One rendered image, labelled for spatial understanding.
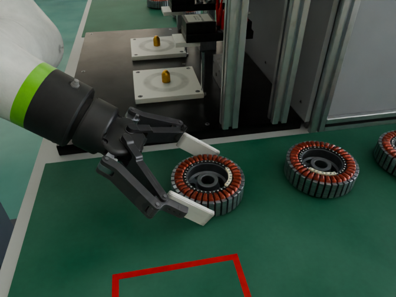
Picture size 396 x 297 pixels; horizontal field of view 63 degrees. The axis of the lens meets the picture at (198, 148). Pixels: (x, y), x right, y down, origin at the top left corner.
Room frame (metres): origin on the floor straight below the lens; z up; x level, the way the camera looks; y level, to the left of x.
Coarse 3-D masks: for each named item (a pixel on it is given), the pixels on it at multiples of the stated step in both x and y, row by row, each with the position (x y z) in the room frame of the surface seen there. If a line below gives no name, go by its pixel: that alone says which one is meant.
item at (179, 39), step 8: (184, 16) 0.72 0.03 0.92; (192, 16) 0.72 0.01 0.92; (200, 16) 0.72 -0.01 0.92; (208, 16) 0.72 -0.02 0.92; (184, 24) 0.69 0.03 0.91; (192, 24) 0.67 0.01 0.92; (200, 24) 0.68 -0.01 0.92; (208, 24) 0.68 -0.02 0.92; (184, 32) 0.69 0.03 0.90; (192, 32) 0.67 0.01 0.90; (200, 32) 0.68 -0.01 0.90; (208, 32) 0.68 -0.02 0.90; (216, 32) 0.69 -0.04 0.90; (248, 32) 0.69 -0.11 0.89; (176, 40) 0.69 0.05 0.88; (184, 40) 0.69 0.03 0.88; (192, 40) 0.67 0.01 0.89; (200, 40) 0.67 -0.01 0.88; (208, 40) 0.68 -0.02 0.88; (216, 40) 0.68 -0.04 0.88
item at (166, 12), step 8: (176, 0) 0.91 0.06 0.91; (184, 0) 0.92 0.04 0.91; (192, 0) 0.92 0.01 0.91; (168, 8) 0.94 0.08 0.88; (176, 8) 0.91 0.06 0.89; (184, 8) 0.91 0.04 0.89; (192, 8) 0.92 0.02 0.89; (200, 8) 0.92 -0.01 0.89; (208, 8) 0.93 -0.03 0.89; (224, 8) 0.93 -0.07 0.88
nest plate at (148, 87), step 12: (144, 72) 0.74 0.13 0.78; (156, 72) 0.74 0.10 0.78; (180, 72) 0.74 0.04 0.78; (192, 72) 0.74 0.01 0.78; (144, 84) 0.68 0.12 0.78; (156, 84) 0.68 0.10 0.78; (168, 84) 0.68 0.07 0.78; (180, 84) 0.68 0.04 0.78; (192, 84) 0.68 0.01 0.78; (144, 96) 0.62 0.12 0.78; (156, 96) 0.62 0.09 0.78; (168, 96) 0.62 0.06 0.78; (180, 96) 0.63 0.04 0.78; (192, 96) 0.63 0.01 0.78
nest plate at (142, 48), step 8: (136, 40) 0.97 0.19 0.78; (144, 40) 0.97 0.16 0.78; (152, 40) 0.97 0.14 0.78; (160, 40) 0.97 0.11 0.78; (168, 40) 0.97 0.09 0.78; (136, 48) 0.91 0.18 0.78; (144, 48) 0.91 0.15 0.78; (152, 48) 0.91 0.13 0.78; (160, 48) 0.91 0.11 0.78; (168, 48) 0.91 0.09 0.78; (176, 48) 0.91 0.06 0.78; (136, 56) 0.85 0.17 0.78; (144, 56) 0.85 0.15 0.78; (152, 56) 0.86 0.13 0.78; (160, 56) 0.86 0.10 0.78; (168, 56) 0.86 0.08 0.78; (176, 56) 0.87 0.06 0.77; (184, 56) 0.87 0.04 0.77
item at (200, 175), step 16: (192, 160) 0.40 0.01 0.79; (208, 160) 0.40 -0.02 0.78; (224, 160) 0.40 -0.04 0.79; (176, 176) 0.36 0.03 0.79; (192, 176) 0.38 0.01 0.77; (208, 176) 0.37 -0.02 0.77; (224, 176) 0.38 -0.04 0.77; (240, 176) 0.36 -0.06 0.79; (176, 192) 0.33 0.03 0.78; (192, 192) 0.33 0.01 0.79; (208, 192) 0.33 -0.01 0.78; (224, 192) 0.33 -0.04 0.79; (240, 192) 0.34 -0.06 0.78; (208, 208) 0.32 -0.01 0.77; (224, 208) 0.31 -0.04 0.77
